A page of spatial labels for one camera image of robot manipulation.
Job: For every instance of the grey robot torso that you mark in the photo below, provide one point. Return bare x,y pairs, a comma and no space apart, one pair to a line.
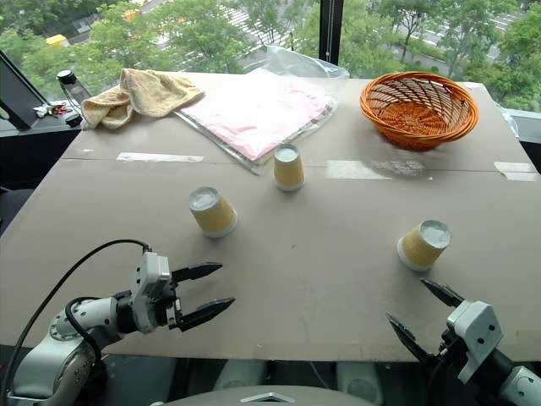
270,395

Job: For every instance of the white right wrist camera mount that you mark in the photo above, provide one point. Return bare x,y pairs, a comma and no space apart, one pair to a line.
477,325

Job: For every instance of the orange woven basket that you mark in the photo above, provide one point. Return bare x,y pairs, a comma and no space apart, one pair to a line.
422,127

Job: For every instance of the clear plastic film scrap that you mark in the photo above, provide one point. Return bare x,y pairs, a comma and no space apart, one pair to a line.
510,120

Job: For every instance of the yellow towel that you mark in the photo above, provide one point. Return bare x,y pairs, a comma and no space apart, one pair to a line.
152,93

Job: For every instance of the clear tape strip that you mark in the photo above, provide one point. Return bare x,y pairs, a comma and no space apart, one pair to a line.
160,157
359,169
517,171

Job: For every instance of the brown cardboard table cover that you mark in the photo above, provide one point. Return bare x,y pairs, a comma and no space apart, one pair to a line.
304,262

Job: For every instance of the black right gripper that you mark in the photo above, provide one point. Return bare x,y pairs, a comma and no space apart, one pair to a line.
449,353

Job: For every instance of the black side cabinet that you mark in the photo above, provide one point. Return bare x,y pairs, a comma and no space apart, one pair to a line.
29,156

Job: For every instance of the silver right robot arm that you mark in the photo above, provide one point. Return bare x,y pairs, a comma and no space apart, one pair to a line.
524,387

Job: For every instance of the small red and white item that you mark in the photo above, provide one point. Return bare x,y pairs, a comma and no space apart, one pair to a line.
48,111

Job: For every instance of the black window frame post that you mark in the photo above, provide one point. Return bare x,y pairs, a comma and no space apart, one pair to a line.
329,25

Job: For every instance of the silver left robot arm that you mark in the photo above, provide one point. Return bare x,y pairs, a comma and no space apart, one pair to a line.
63,338

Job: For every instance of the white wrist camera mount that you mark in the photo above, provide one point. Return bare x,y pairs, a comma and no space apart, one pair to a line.
477,325
150,275

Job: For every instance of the clear plastic bag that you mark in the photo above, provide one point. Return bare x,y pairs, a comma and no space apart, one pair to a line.
304,72

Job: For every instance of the pale rounded shape under table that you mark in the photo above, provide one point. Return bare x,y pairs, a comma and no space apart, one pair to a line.
238,376
361,382

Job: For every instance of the yellow paper cup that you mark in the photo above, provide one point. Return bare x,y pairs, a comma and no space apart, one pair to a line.
288,169
213,215
422,247

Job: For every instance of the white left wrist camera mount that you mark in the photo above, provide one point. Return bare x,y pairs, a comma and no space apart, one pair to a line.
150,275

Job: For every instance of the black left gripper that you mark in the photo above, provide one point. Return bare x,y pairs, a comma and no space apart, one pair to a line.
174,311

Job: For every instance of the clear bottle with black cap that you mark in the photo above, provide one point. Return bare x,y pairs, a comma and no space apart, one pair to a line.
72,86

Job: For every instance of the pink folded sheet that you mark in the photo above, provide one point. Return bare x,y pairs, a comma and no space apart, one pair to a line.
258,114

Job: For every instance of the black slanted stand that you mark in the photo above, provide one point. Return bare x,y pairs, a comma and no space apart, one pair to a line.
19,101

